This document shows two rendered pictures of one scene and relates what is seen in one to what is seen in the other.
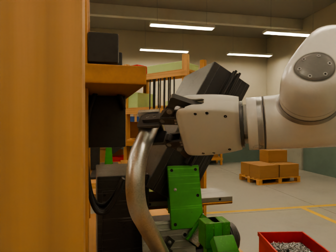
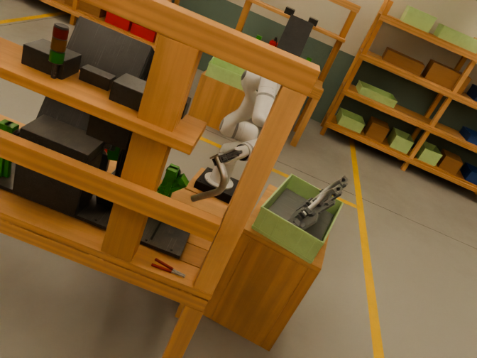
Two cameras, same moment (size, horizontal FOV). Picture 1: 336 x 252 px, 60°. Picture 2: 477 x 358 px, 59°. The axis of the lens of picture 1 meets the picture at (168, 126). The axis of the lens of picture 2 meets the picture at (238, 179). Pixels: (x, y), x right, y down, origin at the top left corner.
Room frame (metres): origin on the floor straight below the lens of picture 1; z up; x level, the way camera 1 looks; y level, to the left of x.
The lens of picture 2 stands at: (0.09, 1.55, 2.20)
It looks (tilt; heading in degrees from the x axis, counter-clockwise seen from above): 28 degrees down; 282
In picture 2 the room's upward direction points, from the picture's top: 24 degrees clockwise
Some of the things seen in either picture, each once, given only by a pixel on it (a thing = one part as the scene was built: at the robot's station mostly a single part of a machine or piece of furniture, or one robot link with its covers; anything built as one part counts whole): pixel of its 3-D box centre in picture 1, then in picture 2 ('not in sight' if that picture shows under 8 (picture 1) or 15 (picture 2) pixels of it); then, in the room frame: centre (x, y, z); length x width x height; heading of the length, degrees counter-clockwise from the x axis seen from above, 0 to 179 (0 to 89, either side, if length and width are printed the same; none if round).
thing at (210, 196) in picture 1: (179, 198); not in sight; (1.18, -0.05, 1.11); 0.39 x 0.16 x 0.03; 105
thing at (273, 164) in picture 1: (269, 165); not in sight; (7.23, -2.52, 0.37); 1.20 x 0.80 x 0.74; 109
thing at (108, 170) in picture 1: (120, 211); (59, 165); (1.15, 0.19, 1.07); 0.30 x 0.18 x 0.34; 15
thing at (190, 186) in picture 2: not in sight; (215, 190); (0.66, -0.69, 0.83); 0.32 x 0.32 x 0.04; 8
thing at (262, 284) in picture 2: not in sight; (269, 263); (0.14, -0.89, 0.39); 0.68 x 0.52 x 0.79; 95
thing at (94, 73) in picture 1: (87, 94); (88, 92); (1.02, 0.28, 1.52); 0.90 x 0.25 x 0.04; 15
